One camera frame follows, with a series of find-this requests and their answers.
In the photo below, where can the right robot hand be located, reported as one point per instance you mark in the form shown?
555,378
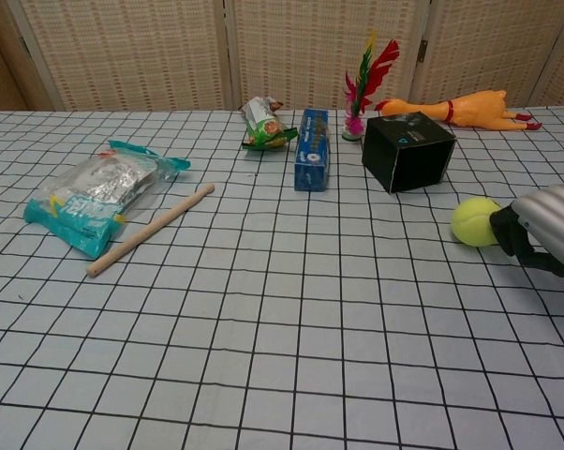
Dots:
549,211

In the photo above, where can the yellow tennis ball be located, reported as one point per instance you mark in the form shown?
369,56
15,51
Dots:
471,222

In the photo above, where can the small black cardboard box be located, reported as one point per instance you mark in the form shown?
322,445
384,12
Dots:
380,145

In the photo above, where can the yellow rubber chicken toy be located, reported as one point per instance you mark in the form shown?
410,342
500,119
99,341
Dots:
474,110

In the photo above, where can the metal screen hinge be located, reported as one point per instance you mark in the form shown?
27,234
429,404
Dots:
423,49

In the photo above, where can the colourful feather shuttlecock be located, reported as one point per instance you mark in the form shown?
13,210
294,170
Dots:
354,124

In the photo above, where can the blue rectangular carton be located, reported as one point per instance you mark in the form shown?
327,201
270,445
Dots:
312,154

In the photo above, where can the green snack packet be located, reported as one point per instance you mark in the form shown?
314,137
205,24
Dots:
263,129

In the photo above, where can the white black checkered tablecloth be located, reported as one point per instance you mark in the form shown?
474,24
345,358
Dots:
272,328

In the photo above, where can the wooden stick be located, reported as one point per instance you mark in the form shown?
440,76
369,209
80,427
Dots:
151,229

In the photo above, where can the beige woven folding screen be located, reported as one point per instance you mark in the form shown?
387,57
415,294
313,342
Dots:
137,51

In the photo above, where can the teal clear snack bag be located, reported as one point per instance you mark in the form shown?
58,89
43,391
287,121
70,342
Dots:
90,201

